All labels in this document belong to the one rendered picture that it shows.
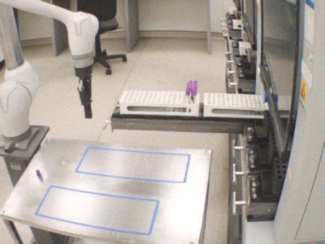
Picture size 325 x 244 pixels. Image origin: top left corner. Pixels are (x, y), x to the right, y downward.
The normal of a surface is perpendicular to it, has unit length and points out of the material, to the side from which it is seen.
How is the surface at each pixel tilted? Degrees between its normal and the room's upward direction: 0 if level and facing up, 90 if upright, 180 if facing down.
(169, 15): 90
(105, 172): 0
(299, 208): 90
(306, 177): 90
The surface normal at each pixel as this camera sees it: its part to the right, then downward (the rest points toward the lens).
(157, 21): -0.12, 0.50
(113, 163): -0.04, -0.86
